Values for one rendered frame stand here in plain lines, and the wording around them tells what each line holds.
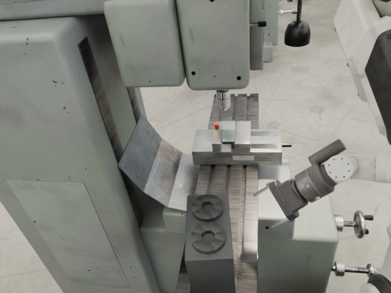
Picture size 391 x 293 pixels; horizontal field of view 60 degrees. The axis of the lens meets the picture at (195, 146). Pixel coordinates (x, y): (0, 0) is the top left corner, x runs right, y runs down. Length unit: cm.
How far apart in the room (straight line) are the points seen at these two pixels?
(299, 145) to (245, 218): 181
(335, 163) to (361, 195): 169
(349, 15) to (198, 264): 63
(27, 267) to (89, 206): 127
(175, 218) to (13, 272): 145
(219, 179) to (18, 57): 78
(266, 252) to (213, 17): 95
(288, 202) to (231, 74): 39
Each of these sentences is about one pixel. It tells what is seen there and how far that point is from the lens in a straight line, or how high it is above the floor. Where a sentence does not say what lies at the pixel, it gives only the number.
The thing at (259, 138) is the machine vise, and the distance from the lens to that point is 139.
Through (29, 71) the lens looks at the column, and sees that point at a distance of 103.
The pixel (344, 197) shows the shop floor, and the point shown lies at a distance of 256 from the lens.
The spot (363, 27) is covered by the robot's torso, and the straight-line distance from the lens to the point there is 65.
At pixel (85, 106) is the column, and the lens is 103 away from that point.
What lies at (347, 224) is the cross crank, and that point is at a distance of 160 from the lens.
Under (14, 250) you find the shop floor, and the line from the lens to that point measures 268.
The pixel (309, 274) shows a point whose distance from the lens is 161.
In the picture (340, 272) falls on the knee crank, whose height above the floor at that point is 50.
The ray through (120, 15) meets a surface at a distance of 97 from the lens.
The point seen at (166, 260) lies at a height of 49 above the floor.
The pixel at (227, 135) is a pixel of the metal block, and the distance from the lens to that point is 134.
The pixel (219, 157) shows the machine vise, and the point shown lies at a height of 94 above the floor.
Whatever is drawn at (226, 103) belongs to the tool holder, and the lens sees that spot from 114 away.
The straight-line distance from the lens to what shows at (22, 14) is 111.
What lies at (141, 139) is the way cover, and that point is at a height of 103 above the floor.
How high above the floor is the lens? 183
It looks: 39 degrees down
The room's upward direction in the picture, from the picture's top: 8 degrees counter-clockwise
